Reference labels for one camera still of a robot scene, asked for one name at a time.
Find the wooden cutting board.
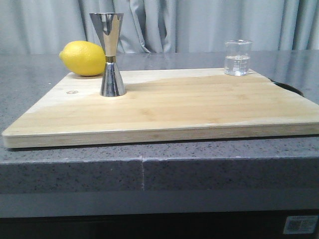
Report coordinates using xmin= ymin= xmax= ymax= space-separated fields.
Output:
xmin=2 ymin=68 xmax=319 ymax=148

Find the white QR code label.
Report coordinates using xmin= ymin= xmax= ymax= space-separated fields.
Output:
xmin=283 ymin=215 xmax=319 ymax=235

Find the grey curtain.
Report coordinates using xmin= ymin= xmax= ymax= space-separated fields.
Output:
xmin=0 ymin=0 xmax=319 ymax=55

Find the steel double jigger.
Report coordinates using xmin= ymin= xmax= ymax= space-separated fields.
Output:
xmin=90 ymin=12 xmax=126 ymax=97

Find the small glass measuring beaker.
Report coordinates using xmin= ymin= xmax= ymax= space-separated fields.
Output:
xmin=224 ymin=39 xmax=253 ymax=76

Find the yellow lemon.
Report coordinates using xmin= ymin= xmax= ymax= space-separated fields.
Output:
xmin=59 ymin=40 xmax=105 ymax=76

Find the black board handle strap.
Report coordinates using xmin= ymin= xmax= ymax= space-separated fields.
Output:
xmin=271 ymin=79 xmax=306 ymax=97

